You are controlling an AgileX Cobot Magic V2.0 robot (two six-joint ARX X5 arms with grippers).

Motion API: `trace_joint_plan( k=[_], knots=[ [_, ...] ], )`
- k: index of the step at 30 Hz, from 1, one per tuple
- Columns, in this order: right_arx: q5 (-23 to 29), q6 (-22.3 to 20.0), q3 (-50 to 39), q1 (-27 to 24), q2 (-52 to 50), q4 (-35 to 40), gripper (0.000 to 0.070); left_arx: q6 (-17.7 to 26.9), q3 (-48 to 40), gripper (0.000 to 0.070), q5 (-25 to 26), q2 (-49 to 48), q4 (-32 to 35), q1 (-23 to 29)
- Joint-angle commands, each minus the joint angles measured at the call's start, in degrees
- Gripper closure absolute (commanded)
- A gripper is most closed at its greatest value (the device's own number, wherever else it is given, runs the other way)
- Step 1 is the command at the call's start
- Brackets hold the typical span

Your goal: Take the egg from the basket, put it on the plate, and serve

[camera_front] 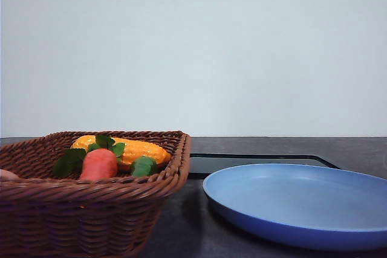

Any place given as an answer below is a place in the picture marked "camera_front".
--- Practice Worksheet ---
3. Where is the blue plate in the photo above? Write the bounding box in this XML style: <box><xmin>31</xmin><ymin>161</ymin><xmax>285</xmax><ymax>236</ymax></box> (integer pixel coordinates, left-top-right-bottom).
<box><xmin>203</xmin><ymin>163</ymin><xmax>387</xmax><ymax>251</ymax></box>

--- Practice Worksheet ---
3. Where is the green toy vegetable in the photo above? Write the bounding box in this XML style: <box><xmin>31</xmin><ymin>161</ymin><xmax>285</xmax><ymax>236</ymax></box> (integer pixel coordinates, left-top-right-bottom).
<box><xmin>131</xmin><ymin>155</ymin><xmax>157</xmax><ymax>178</ymax></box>

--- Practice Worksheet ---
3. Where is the red toy carrot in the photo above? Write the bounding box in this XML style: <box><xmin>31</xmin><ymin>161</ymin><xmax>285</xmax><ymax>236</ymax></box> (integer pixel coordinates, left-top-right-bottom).
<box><xmin>53</xmin><ymin>134</ymin><xmax>125</xmax><ymax>181</ymax></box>

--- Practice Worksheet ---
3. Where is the brown wicker basket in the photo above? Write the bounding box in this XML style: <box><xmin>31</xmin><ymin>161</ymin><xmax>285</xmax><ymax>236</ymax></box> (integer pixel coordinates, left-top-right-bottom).
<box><xmin>0</xmin><ymin>131</ymin><xmax>192</xmax><ymax>258</ymax></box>

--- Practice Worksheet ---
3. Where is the black flat tray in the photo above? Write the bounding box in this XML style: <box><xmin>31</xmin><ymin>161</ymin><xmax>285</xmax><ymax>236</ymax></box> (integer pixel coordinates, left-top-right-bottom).
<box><xmin>188</xmin><ymin>153</ymin><xmax>340</xmax><ymax>180</ymax></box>

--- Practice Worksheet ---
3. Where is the orange toy corn cob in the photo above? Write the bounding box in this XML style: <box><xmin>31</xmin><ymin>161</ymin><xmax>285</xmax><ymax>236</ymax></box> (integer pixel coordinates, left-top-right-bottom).
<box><xmin>71</xmin><ymin>135</ymin><xmax>171</xmax><ymax>165</ymax></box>

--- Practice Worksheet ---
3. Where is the brown egg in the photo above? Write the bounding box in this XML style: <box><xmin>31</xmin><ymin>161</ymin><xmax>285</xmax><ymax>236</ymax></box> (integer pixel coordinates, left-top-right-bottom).
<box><xmin>0</xmin><ymin>169</ymin><xmax>21</xmax><ymax>181</ymax></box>

